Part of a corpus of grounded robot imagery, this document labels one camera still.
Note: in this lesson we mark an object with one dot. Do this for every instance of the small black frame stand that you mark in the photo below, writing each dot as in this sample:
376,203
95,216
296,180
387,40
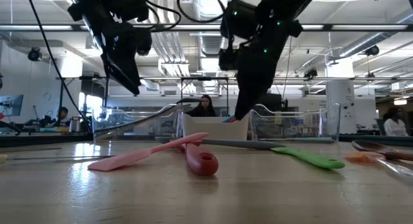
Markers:
205,78

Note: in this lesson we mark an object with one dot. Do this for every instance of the iridescent blue-purple metal utensil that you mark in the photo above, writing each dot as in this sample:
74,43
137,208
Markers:
306,139

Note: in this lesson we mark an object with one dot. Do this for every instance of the black distant monitor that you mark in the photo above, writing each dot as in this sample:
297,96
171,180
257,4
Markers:
272,103

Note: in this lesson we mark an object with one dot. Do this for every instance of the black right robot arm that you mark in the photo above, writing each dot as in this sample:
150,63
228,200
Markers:
284,4

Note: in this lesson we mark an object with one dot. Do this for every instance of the person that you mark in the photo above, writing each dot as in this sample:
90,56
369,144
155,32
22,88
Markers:
203,107
62,116
395,124

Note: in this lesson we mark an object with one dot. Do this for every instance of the black distant frame beam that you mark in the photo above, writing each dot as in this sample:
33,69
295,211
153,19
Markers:
161,78

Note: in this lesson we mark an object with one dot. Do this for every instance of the silver ceiling air duct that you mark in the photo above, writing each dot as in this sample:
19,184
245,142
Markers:
209,46
361,43

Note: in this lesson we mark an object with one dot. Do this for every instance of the black aluminium table frame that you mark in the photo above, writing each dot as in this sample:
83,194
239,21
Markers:
380,138

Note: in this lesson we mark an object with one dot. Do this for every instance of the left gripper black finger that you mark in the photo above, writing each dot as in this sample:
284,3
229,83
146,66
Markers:
109,67
127,74

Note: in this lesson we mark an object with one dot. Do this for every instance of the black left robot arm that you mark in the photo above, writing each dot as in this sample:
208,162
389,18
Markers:
87,7

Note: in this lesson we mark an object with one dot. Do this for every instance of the silver spoon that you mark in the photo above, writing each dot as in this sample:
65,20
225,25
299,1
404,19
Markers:
371,147

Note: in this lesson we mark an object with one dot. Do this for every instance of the glowing ceiling lamp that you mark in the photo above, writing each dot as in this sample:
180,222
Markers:
400,102

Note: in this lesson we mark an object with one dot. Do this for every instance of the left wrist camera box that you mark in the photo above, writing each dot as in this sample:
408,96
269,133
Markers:
129,6

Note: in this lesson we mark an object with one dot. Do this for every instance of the clear plastic bin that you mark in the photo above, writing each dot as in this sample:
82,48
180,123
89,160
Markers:
106,120
290,127

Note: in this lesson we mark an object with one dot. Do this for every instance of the green silicone spatula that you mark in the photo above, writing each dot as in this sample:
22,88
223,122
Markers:
309,158

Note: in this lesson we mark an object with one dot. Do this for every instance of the black overhead frame beam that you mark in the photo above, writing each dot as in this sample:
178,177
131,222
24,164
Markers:
327,27

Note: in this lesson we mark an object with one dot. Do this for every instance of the metal canister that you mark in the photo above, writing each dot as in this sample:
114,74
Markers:
75,124

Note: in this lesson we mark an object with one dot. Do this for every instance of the black distant frame post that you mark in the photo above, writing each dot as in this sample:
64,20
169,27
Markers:
60,101

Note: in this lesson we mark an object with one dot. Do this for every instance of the black distant robot arm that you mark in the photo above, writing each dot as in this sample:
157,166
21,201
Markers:
38,122

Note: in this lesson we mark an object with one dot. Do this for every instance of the pink silicone spatula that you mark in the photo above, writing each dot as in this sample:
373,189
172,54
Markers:
122,158

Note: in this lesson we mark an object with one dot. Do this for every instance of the wall mounted screen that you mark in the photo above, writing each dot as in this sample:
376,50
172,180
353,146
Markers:
13,104

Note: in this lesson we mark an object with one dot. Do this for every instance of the black ceiling spotlight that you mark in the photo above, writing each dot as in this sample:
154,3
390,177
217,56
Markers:
370,75
310,73
144,51
372,50
34,54

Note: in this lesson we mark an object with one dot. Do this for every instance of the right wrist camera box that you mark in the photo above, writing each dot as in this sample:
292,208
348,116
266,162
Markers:
229,59

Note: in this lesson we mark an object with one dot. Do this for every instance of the blue silicone spatula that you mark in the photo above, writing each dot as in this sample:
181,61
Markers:
227,118

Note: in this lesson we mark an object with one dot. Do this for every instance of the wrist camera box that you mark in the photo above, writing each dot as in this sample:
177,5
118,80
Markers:
129,6
229,59

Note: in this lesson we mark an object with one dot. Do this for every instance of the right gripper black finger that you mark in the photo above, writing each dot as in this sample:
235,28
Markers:
264,85
246,85

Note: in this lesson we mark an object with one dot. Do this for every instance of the white plastic bin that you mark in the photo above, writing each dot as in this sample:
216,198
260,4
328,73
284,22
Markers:
213,130

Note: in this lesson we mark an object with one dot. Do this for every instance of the grey silicone spoon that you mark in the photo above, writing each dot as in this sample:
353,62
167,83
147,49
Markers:
232,143

